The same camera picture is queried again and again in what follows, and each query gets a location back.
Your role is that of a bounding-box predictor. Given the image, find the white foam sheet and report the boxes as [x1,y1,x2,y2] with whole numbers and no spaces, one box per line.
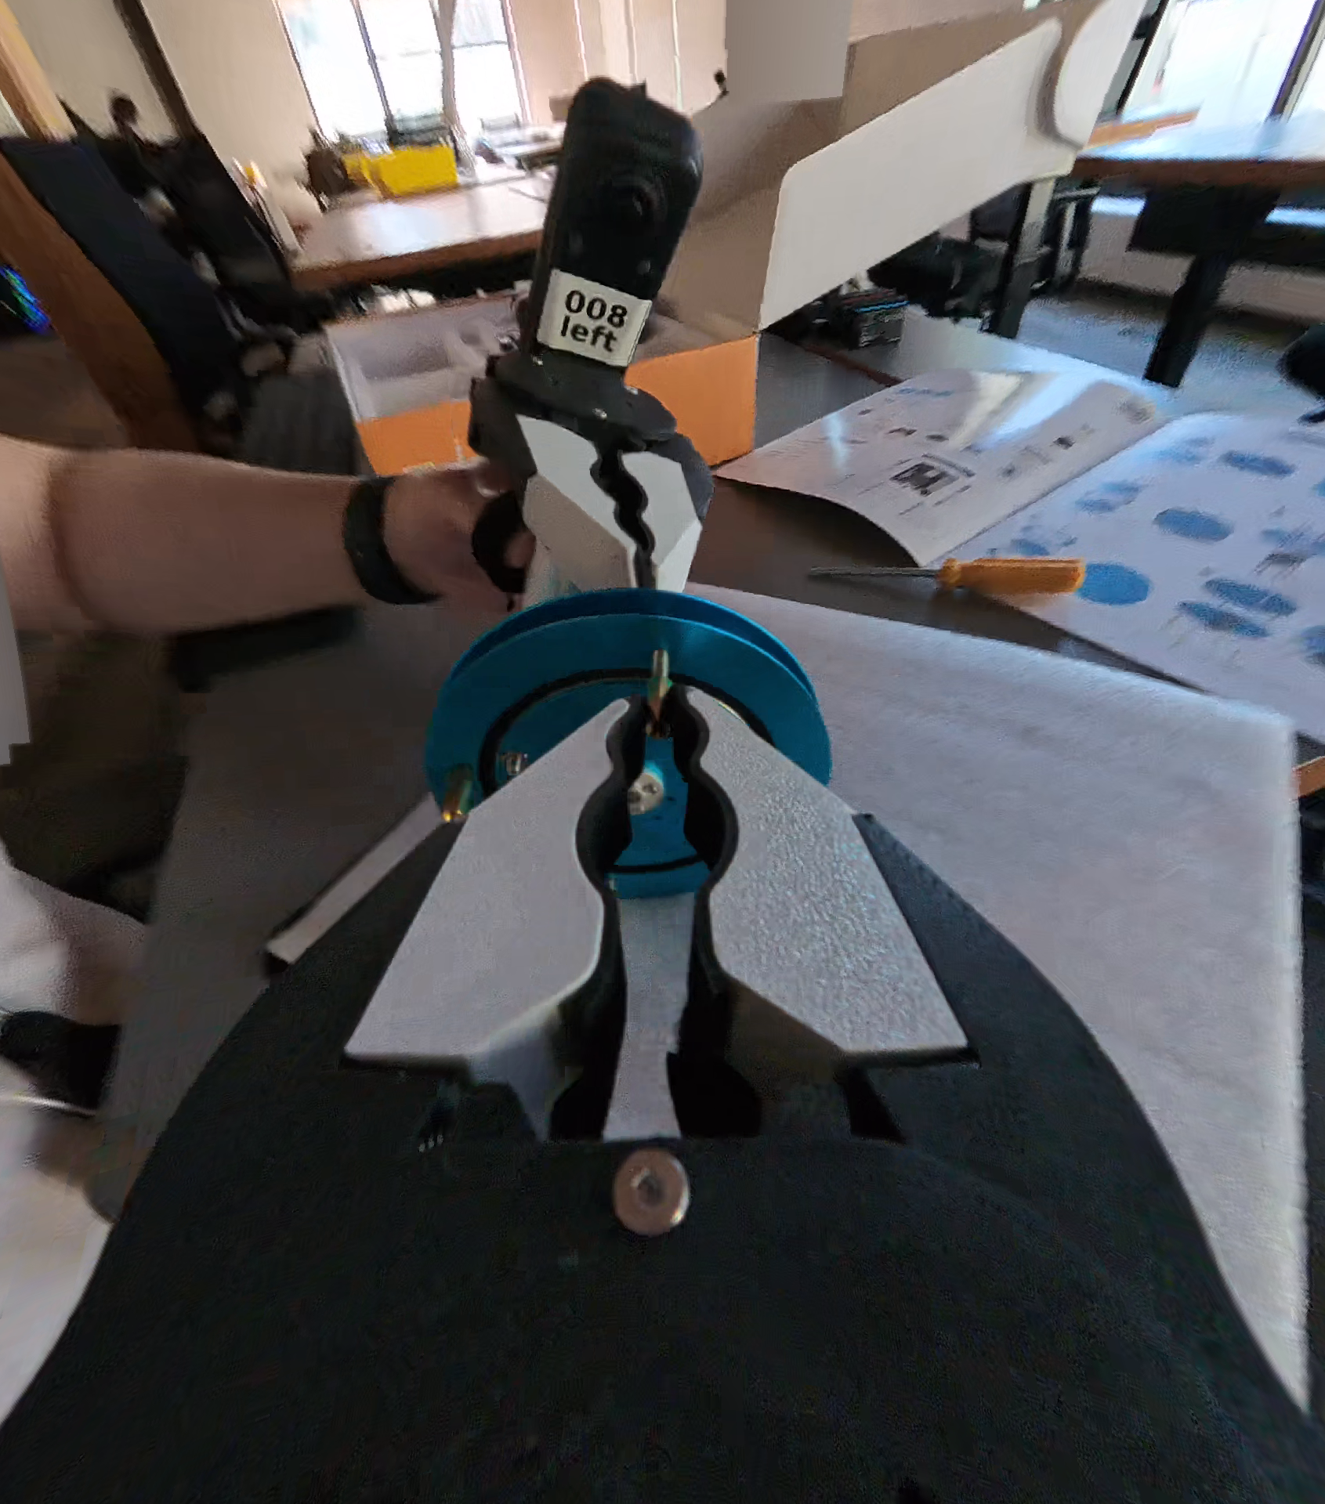
[266,585,1310,1413]

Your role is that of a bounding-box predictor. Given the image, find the paned window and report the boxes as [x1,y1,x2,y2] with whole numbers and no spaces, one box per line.
[279,0,528,131]

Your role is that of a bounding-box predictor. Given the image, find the printed instruction manual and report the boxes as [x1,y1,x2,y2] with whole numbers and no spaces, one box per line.
[715,370,1325,760]

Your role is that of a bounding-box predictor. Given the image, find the grey foam box insert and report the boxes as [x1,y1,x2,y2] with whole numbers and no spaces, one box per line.
[334,331,500,425]

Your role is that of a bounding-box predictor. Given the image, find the wooden office table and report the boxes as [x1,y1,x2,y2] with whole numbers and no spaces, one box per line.
[1075,106,1325,391]
[292,178,558,297]

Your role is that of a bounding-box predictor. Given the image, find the yellow storage bins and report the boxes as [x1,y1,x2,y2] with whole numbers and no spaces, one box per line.
[347,144,462,201]

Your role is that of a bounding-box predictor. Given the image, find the dark grey desk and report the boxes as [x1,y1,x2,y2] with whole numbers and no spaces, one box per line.
[87,331,1325,1224]

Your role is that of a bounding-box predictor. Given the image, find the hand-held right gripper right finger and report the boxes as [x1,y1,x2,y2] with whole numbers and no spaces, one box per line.
[675,689,969,1139]

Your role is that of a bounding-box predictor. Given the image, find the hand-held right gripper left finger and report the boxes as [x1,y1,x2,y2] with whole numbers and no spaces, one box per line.
[345,696,632,1139]

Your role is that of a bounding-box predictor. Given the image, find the black office chair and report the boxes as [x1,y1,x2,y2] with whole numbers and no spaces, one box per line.
[0,131,300,461]

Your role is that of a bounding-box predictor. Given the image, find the person's left forearm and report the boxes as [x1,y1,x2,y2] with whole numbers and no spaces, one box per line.
[0,429,364,636]

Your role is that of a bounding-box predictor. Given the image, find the yellow handled screwdriver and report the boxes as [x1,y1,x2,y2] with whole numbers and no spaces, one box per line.
[809,557,1088,598]

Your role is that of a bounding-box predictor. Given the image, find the blue round metal turntable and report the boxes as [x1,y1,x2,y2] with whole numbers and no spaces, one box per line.
[424,589,833,902]

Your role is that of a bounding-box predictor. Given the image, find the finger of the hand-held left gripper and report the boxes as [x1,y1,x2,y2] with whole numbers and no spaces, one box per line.
[521,417,652,593]
[615,451,709,596]

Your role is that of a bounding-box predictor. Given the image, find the black strap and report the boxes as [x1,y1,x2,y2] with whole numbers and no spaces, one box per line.
[0,964,121,1113]

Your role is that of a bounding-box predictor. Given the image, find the person's left hand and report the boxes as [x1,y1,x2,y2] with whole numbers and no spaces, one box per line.
[387,463,539,615]

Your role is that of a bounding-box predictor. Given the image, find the black wristband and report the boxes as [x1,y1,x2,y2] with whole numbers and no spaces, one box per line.
[343,476,434,608]

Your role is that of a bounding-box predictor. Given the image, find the orange cardboard box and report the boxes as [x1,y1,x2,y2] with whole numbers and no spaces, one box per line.
[326,0,1152,478]

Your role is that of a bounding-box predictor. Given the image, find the wooden pillar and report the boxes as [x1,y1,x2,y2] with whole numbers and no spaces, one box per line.
[0,0,200,455]

